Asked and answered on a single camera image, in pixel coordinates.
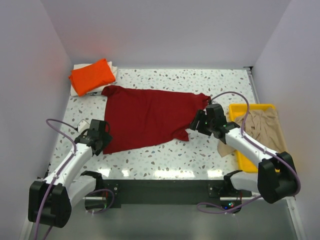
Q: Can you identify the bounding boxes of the folded orange t-shirt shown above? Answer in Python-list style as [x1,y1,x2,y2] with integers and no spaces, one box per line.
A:
[68,58,118,97]

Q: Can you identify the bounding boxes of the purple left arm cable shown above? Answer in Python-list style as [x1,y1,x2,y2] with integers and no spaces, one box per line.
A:
[33,118,116,240]

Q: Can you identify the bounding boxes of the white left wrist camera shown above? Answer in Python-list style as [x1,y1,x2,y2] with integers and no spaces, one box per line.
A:
[76,119,90,134]

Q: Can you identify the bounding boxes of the folded white t-shirt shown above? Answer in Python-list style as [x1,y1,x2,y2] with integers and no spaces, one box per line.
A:
[69,61,119,97]

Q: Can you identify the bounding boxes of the beige t-shirt in bin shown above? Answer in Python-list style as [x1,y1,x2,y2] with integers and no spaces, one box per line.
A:
[216,107,287,158]

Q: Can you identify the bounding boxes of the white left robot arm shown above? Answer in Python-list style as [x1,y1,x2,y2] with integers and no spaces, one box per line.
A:
[28,119,113,228]

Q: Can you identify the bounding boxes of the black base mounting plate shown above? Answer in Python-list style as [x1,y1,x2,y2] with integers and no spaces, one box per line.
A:
[103,179,252,208]

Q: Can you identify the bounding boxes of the yellow plastic bin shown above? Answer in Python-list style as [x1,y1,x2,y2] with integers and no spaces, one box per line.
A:
[228,103,288,173]

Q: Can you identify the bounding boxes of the dark red t-shirt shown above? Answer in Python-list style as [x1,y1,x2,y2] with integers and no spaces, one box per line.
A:
[101,85,211,155]

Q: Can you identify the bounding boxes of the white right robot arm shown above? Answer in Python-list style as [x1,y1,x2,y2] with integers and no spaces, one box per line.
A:
[189,103,301,204]

